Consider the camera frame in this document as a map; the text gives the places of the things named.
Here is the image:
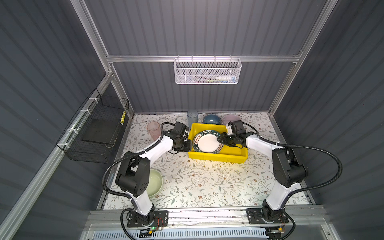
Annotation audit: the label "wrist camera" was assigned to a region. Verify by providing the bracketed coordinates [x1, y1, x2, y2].
[173, 122, 189, 137]
[226, 120, 246, 137]

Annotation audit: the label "light green bowl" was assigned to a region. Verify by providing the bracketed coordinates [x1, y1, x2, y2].
[147, 169, 164, 198]

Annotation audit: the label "grey blue plastic cup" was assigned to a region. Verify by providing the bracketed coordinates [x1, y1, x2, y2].
[187, 110, 199, 128]

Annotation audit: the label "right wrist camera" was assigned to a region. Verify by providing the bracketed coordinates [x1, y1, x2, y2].
[226, 120, 246, 137]

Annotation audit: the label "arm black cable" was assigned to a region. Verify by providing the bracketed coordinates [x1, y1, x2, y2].
[241, 121, 343, 193]
[101, 121, 178, 240]

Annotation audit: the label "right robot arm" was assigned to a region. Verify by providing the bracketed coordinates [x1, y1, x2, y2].
[217, 132, 308, 211]

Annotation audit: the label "dark green rimmed plate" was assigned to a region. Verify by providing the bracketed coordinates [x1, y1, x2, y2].
[192, 130, 223, 154]

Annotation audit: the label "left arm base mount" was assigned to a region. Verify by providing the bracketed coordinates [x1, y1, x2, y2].
[126, 211, 169, 228]

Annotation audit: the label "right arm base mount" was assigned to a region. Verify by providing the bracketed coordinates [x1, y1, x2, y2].
[246, 208, 290, 225]

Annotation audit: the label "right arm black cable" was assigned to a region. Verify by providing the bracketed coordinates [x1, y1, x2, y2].
[241, 121, 343, 193]

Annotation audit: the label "dark blue bowl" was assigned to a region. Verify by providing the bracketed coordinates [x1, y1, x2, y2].
[203, 114, 222, 125]

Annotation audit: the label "aluminium front rail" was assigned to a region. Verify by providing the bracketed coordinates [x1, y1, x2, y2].
[85, 205, 330, 229]

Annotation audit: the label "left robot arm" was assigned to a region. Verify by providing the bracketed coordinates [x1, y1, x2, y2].
[115, 130, 191, 216]

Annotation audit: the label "yellow plastic bin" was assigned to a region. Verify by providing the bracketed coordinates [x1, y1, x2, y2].
[189, 123, 248, 164]

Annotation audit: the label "items in mesh basket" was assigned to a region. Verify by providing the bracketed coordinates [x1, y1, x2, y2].
[192, 76, 238, 84]

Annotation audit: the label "lilac purple bowl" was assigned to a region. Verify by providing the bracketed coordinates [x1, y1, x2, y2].
[222, 114, 241, 125]

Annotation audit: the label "floral table mat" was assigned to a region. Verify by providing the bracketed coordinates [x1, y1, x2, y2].
[103, 113, 279, 210]

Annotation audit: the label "pink plastic cup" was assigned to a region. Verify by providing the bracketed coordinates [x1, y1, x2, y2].
[147, 122, 162, 141]

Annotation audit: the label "black wire basket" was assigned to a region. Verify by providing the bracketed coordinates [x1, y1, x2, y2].
[57, 91, 130, 164]

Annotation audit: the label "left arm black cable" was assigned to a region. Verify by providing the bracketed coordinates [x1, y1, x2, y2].
[101, 121, 178, 240]

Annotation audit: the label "white wire mesh basket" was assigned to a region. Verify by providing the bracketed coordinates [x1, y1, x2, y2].
[173, 57, 242, 85]

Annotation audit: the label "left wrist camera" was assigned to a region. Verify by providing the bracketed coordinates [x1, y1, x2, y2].
[173, 122, 189, 137]

